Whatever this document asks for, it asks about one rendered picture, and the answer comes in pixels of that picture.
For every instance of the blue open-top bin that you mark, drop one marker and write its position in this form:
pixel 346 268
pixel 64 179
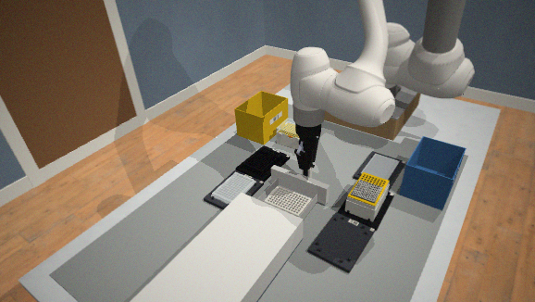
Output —
pixel 436 165

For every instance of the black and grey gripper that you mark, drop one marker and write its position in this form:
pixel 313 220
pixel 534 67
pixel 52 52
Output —
pixel 306 153

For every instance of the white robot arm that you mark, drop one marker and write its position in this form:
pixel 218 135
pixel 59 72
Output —
pixel 437 67

